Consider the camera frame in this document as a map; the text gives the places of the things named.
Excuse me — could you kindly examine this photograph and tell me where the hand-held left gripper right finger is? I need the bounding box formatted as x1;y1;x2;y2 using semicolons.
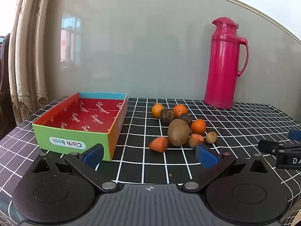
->
182;144;268;192

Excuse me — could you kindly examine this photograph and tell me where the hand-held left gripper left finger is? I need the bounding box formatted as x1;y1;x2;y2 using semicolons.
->
33;143;118;192

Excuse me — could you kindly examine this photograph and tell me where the small reddish-orange fruit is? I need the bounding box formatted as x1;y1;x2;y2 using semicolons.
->
189;134;204;148

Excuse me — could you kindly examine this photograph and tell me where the colourful cardboard box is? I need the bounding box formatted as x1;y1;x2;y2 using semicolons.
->
32;92;128;162

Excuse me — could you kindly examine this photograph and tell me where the orange mandarin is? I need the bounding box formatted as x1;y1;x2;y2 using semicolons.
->
191;119;206;135
152;103;164;118
173;104;188;118

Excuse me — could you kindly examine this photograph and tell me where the brown kiwi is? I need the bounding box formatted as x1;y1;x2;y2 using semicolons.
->
167;119;191;147

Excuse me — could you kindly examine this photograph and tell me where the dark wrinkled round fruit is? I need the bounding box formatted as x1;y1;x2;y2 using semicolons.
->
161;108;175;124
179;114;193;127

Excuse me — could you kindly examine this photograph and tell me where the large carrot piece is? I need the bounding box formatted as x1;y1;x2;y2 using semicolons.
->
149;137;168;153

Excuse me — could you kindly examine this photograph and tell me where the black white grid tablecloth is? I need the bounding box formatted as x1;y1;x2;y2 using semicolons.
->
0;96;301;226

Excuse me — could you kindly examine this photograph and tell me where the pink thermos jug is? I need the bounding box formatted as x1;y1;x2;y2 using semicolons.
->
204;17;249;109

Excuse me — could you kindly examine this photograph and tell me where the beige lace curtain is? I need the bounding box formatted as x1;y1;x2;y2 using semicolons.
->
9;0;53;126

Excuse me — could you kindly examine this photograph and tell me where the dark wooden furniture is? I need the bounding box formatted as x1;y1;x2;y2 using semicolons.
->
0;33;12;134

